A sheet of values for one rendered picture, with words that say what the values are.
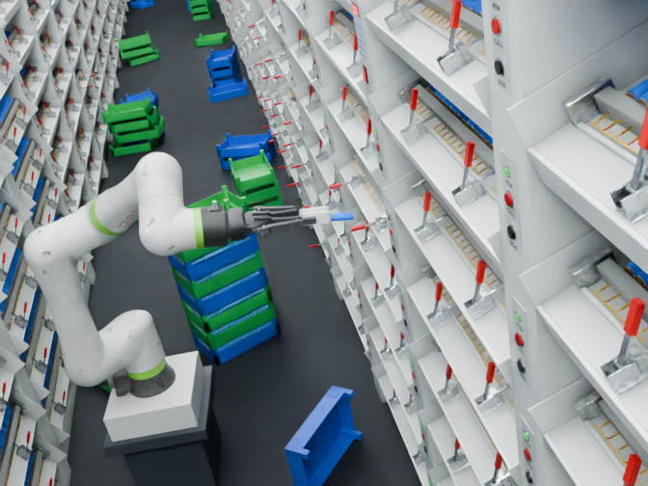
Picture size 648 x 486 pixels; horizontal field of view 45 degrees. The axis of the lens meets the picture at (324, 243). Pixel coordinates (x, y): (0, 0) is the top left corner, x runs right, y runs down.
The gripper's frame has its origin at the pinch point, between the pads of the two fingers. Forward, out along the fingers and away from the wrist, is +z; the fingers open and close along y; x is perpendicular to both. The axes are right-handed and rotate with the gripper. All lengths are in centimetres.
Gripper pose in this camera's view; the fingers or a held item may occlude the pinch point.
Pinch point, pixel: (314, 215)
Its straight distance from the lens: 183.5
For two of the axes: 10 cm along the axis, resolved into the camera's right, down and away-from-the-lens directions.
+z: 9.8, -1.1, 1.6
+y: -1.9, -4.5, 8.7
